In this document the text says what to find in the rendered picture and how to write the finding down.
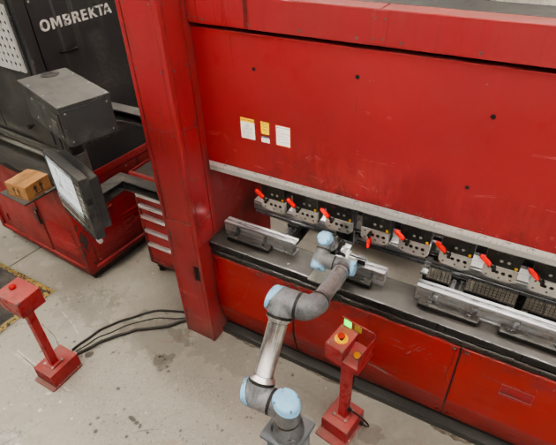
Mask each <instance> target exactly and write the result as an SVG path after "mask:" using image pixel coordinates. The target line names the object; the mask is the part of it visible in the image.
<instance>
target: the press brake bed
mask: <svg viewBox="0 0 556 445"><path fill-rule="evenodd" d="M211 250H212V255H213V261H214V272H215V277H216V283H217V289H218V295H219V300H220V305H221V307H222V310H223V312H224V314H225V316H226V318H227V319H228V322H227V323H226V324H225V325H224V327H223V331H224V332H226V333H228V334H231V335H233V336H236V337H238V338H240V339H242V340H244V341H246V342H248V343H251V344H253V345H256V346H258V347H261V344H262V341H263V337H264V334H265V331H266V327H267V322H268V318H267V309H266V308H265V307H264V301H265V298H266V296H267V293H268V292H269V291H270V289H271V288H272V287H273V286H275V285H276V284H280V285H283V286H287V287H289V288H291V289H294V290H299V291H302V292H303V293H307V294H311V293H312V292H313V291H315V290H317V289H318V287H319V286H317V285H314V284H311V283H308V282H305V281H303V280H300V279H297V278H295V277H293V276H290V275H285V274H283V273H281V272H278V271H275V270H273V269H271V268H267V267H264V266H261V265H259V264H257V263H254V262H251V261H248V260H245V259H242V258H239V257H237V256H235V255H232V254H229V253H226V252H223V251H221V250H218V249H215V248H213V247H211ZM342 316H344V317H346V318H348V319H349V320H351V321H354V322H355V323H357V324H358V325H360V326H362V327H364V328H366V329H368V330H370V331H372V332H373V333H375V334H376V336H375V344H374V350H373V356H372V358H371V359H370V360H369V362H368V363H367V364H366V366H365V367H364V369H363V370H362V371H361V372H360V374H359V375H358V376H355V381H354V385H353V387H352V389H354V390H355V391H357V392H360V393H362V394H364V395H366V396H369V397H371V398H373V399H375V400H377V401H379V402H382V403H384V404H386V405H388V406H391V407H393V408H395V409H396V410H399V411H402V412H404V413H406V414H409V415H410V416H412V417H414V418H417V419H420V420H422V421H424V422H426V423H428V424H430V425H433V426H436V427H437V428H440V429H442V430H445V431H447V432H449V433H451V434H454V435H456V436H458V437H460V438H463V439H464V440H466V441H469V442H471V443H473V444H475V445H556V373H554V372H551V371H549V370H546V369H544V368H541V367H539V366H534V365H532V364H530V363H527V362H524V361H521V360H520V359H517V358H512V357H510V356H508V355H505V354H503V353H500V352H497V351H494V350H491V349H488V348H485V347H484V346H481V345H478V344H475V343H472V342H469V341H467V340H464V339H461V338H459V337H457V336H452V335H450V334H448V333H445V332H442V331H439V330H437V329H435V328H430V327H428V326H426V325H423V324H421V323H418V322H415V321H412V320H409V319H406V318H403V317H402V316H399V315H396V314H393V313H390V312H387V311H385V310H382V309H379V308H377V307H375V306H372V305H367V304H366V303H363V302H360V301H357V300H355V299H353V298H348V297H346V296H343V295H341V294H339V293H335V294H334V302H333V301H331V300H330V306H329V307H328V309H327V310H326V311H325V312H324V313H323V314H321V315H320V316H319V317H317V318H315V319H312V320H309V321H298V320H295V319H293V321H292V322H291V323H289V324H288V326H287V329H286V333H285V336H284V339H283V343H282V348H281V352H280V355H279V357H281V358H285V359H287V360H288V361H290V362H293V363H295V364H297V365H299V366H302V367H304V368H306V369H309V370H311V371H313V372H315V373H318V374H320V375H322V376H324V377H327V378H328V379H330V380H332V381H336V382H338V383H340V380H341V370H342V367H341V366H339V365H337V364H336V363H335V362H333V361H332V360H330V359H328V358H326V357H325V351H326V341H327V340H328V339H329V338H330V337H331V335H332V334H333V333H334V332H335V331H336V330H337V329H338V328H339V327H340V326H341V324H342ZM502 384H504V385H507V386H509V387H511V388H515V389H518V390H520V391H522V392H524V393H527V394H529V395H532V396H534V397H535V398H534V400H533V402H532V403H531V406H530V407H528V406H525V405H523V404H519V403H517V402H515V401H512V400H510V399H507V398H505V397H503V396H499V392H500V388H501V386H502Z"/></svg>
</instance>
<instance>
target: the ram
mask: <svg viewBox="0 0 556 445"><path fill-rule="evenodd" d="M191 30H192V43H193V49H194V56H195V62H196V69H197V75H198V82H199V94H200V100H201V107H202V114H203V120H204V126H205V133H206V140H207V152H208V159H209V160H210V161H214V162H219V163H223V164H226V165H229V166H233V167H236V168H239V169H243V170H249V171H252V172H255V173H259V174H262V175H265V176H269V177H274V178H278V179H281V180H284V181H288V182H291V183H294V184H298V185H303V186H307V187H311V188H313V189H317V190H321V191H323V192H330V193H332V194H336V195H340V196H342V197H346V198H350V199H353V200H359V201H362V202H365V203H369V204H372V205H375V206H379V207H384V208H387V209H391V210H394V211H397V212H401V213H404V214H407V215H414V216H416V217H420V218H424V219H426V220H430V221H434V222H436V223H443V224H446V225H449V226H453V227H456V228H459V229H463V230H468V231H472V232H475V233H478V234H482V235H485V236H488V237H492V238H497V239H501V240H504V241H507V242H511V243H514V244H518V245H523V246H527V247H530V248H533V249H537V250H540V251H543V252H547V253H552V254H556V69H552V68H544V67H537V66H530V65H523V64H510V63H503V62H496V61H489V60H482V59H476V58H468V57H455V56H448V55H441V54H434V53H427V52H420V51H413V50H406V49H393V48H386V47H380V46H379V45H378V46H372V45H364V44H357V43H351V42H344V41H330V40H323V39H316V38H310V37H303V36H295V35H288V34H275V33H269V32H261V31H254V30H247V29H240V28H233V27H226V26H213V25H206V24H199V23H197V24H195V25H192V26H191ZM240 117H244V118H249V119H253V120H254V128H255V140H251V139H247V138H243V137H242V133H241V122H240ZM260 121H261V122H266V123H269V135H266V134H262V133H261V129H260ZM276 124H277V125H281V126H285V127H289V128H290V148H288V147H282V146H277V145H276V136H275V125H276ZM261 136H264V137H268V138H269V139H270V144H269V143H266V142H262V141H261ZM210 170H216V171H220V172H223V173H226V174H230V175H232V176H236V177H241V178H244V179H248V180H251V181H254V182H258V183H261V184H264V185H270V186H272V187H276V188H279V189H283V190H285V191H289V192H294V193H298V194H301V195H304V196H307V197H311V198H314V199H317V200H323V201H325V202H329V203H333V204H335V205H339V206H342V207H347V208H351V209H354V210H357V211H360V212H364V213H366V214H370V215H376V216H379V217H382V218H386V219H388V220H392V221H395V222H399V223H404V224H408V225H410V226H414V227H417V228H420V229H423V230H429V231H432V232H435V233H439V234H441V235H445V236H449V237H451V238H457V239H460V240H463V241H467V242H470V243H473V244H476V245H482V246H485V247H489V248H492V249H495V250H498V251H502V252H504V253H510V254H513V255H516V256H520V257H523V258H526V259H530V260H535V261H538V262H542V263H544V264H548V265H551V266H555V267H556V261H555V260H549V259H546V258H543V257H539V256H536V255H533V254H529V253H524V252H521V251H517V250H514V249H511V248H507V247H505V246H501V245H495V244H492V243H489V242H485V241H482V240H479V239H475V238H470V237H466V236H464V235H460V234H457V233H453V232H450V231H447V230H442V229H438V228H435V227H432V226H428V225H425V224H422V223H419V222H412V221H410V220H406V219H403V218H400V217H396V216H393V215H388V214H384V213H381V212H378V211H374V210H371V209H368V208H364V207H359V206H356V205H352V204H349V203H346V202H342V201H339V200H333V199H330V198H327V197H324V196H320V195H317V194H314V193H310V192H305V191H301V190H298V189H295V188H292V187H288V186H285V185H279V184H277V183H273V182H269V181H266V180H263V179H260V178H256V177H251V176H247V175H245V174H241V173H237V172H235V171H231V170H226V169H222V168H219V167H215V166H213V165H210Z"/></svg>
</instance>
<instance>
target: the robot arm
mask: <svg viewBox="0 0 556 445"><path fill-rule="evenodd" d="M317 240H318V243H317V247H316V249H315V252H314V255H313V257H312V262H311V268H313V269H316V270H318V271H321V272H324V271H325V269H329V270H331V272H330V273H329V274H328V275H327V277H326V278H325V280H324V281H323V282H322V283H321V285H320V286H319V287H318V289H317V290H315V291H313V292H312V293H311V294H307V293H303V292H302V291H299V290H294V289H291V288H289V287H287V286H283V285H280V284H276V285H275V286H273V287H272V288H271V289H270V291H269V292H268V293H267V296H266V298H265V301H264V307H265V308H266V309H267V318H268V322H267V327H266V331H265V334H264V337H263V341H262V344H261V347H260V351H259V356H258V360H257V364H256V366H255V370H254V372H253V373H251V374H250V376H247V377H246V378H245V379H244V381H243V384H242V386H241V389H240V400H241V402H242V404H244V405H246V406H248V407H249V408H251V409H254V410H255V411H259V412H261V413H263V414H265V415H267V416H268V417H271V418H273V419H272V421H271V425H270V431H271V435H272V437H273V438H274V440H275V441H276V442H277V443H279V444H281V445H295V444H297V443H298V442H300V441H301V440H302V438H303V437H304V421H303V419H302V417H301V402H300V398H299V396H298V394H297V392H296V391H294V390H293V389H291V388H275V387H274V385H275V379H274V372H275V368H276V366H277V362H278V358H279V355H280V352H281V348H282V343H283V339H284V336H285V333H286V329H287V326H288V324H289V323H291V322H292V321H293V319H295V320H298V321H309V320H312V319H315V318H317V317H319V316H320V315H321V314H323V313H324V312H325V311H326V310H327V309H328V307H329V306H330V300H331V299H332V297H333V296H334V294H335V293H336V292H337V291H338V289H339V288H340V286H341V285H342V283H343V281H344V280H345V279H346V277H347V276H354V275H355V273H356V272H357V263H356V262H355V261H353V260H348V259H345V258H346V252H347V247H345V248H344V249H342V245H345V241H344V240H343V239H340V238H339V237H338V236H336V235H333V234H332V233H331V232H329V231H327V230H323V231H321V232H320V233H319V234H318V236H317ZM343 241H344V243H343ZM336 255H339V256H341V257H339V256H336Z"/></svg>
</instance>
